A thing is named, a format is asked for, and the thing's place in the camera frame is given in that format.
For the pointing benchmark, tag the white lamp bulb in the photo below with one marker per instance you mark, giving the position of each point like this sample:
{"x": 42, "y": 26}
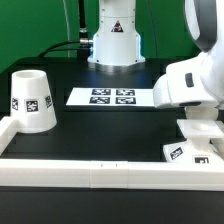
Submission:
{"x": 201, "y": 113}

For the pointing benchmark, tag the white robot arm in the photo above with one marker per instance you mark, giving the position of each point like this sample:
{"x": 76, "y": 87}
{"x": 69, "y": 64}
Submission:
{"x": 187, "y": 82}

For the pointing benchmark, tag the white lamp hood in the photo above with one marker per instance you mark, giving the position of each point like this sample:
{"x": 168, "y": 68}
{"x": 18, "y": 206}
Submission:
{"x": 31, "y": 102}

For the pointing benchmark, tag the white frame wall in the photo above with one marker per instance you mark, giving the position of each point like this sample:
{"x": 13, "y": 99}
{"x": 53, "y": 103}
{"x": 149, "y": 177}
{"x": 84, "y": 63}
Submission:
{"x": 101, "y": 174}

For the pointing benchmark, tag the white marker sheet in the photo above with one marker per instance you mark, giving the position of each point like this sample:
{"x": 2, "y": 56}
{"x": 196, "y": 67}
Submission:
{"x": 111, "y": 97}

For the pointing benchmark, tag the white lamp base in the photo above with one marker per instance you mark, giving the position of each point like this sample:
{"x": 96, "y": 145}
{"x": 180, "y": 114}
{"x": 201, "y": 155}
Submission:
{"x": 196, "y": 148}

